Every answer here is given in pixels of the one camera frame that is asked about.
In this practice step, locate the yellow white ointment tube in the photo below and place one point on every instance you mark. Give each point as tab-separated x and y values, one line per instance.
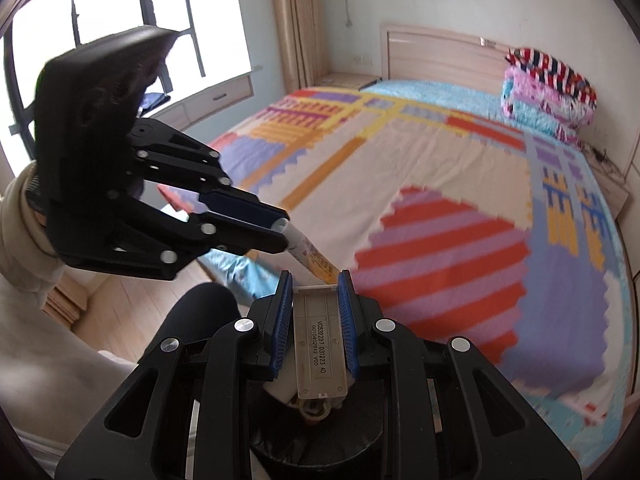
308	255

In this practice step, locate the window frame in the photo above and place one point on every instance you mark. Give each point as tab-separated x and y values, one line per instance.
211	48

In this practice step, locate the left wooden nightstand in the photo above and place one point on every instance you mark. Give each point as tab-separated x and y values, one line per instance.
347	81

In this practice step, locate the light blue floral bedsheet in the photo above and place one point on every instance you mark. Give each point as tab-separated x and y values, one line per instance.
450	97

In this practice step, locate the beige curtain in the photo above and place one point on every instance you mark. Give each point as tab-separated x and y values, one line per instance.
302	42

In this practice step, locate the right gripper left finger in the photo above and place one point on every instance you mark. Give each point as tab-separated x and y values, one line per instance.
182	411

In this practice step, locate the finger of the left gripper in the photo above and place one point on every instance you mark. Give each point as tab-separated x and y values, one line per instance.
241	205
235	236

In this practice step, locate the white jacket sleeve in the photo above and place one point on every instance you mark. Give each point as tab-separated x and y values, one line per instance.
52	383

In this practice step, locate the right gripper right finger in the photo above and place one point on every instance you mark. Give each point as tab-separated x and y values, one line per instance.
448	413

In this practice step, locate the colourful patterned blanket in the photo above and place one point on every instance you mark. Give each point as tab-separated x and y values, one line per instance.
425	234

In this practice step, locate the folded quilt stack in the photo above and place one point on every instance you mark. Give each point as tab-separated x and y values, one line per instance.
541	81

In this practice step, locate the wooden headboard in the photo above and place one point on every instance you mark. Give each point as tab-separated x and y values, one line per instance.
430	54

